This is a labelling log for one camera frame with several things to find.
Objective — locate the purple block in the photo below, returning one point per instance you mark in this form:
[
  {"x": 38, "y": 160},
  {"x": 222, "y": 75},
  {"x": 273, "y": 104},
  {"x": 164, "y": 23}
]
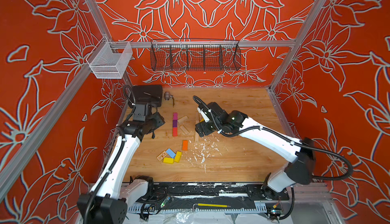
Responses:
[{"x": 174, "y": 123}]

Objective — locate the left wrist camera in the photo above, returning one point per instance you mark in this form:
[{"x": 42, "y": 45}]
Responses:
[{"x": 142, "y": 112}]

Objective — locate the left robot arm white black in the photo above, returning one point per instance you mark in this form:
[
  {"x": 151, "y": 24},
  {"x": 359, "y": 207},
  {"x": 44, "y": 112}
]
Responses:
[{"x": 107, "y": 202}]

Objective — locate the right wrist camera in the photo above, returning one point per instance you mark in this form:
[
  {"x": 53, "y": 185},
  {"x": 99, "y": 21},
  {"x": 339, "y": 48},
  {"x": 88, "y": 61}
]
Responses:
[{"x": 203, "y": 114}]

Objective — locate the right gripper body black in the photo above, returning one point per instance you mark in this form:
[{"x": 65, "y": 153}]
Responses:
[{"x": 207, "y": 126}]

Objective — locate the white mesh basket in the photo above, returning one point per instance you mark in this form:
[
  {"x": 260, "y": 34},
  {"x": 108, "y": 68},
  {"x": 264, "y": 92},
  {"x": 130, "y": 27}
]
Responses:
[{"x": 109, "y": 60}]

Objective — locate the natural wood block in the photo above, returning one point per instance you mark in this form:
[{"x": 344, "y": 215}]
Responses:
[
  {"x": 197, "y": 117},
  {"x": 182, "y": 120},
  {"x": 196, "y": 137},
  {"x": 184, "y": 129}
]

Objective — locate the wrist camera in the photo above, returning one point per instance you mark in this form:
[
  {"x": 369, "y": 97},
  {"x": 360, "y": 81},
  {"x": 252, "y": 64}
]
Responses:
[
  {"x": 142, "y": 112},
  {"x": 203, "y": 114}
]

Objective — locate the red block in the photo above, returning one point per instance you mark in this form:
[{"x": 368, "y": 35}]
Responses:
[{"x": 175, "y": 132}]

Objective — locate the black plastic tool case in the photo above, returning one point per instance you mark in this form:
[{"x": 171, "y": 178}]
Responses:
[{"x": 152, "y": 94}]

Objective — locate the printed wooden block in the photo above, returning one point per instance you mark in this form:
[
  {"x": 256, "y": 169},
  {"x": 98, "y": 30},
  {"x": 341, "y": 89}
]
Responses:
[{"x": 162, "y": 156}]

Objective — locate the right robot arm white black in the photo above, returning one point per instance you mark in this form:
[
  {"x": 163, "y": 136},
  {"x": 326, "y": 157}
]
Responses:
[{"x": 299, "y": 154}]

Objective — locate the metal ball valve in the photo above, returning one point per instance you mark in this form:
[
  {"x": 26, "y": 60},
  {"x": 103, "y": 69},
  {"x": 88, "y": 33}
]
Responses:
[{"x": 168, "y": 96}]

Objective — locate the blue block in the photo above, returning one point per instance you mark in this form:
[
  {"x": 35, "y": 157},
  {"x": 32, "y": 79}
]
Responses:
[{"x": 171, "y": 153}]

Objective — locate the yellow pencil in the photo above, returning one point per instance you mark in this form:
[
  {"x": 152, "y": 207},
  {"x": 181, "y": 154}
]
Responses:
[{"x": 213, "y": 205}]

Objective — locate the orange block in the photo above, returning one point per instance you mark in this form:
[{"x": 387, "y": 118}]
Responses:
[{"x": 185, "y": 145}]

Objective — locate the black wire basket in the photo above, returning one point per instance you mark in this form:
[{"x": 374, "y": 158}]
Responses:
[{"x": 187, "y": 54}]

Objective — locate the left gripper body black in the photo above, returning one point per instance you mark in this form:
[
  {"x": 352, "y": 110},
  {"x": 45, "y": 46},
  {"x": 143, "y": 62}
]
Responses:
[{"x": 155, "y": 121}]

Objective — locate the yellow block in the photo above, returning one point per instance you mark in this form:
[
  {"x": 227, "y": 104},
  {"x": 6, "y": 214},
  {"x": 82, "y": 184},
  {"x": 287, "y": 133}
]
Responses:
[
  {"x": 168, "y": 160},
  {"x": 178, "y": 157}
]

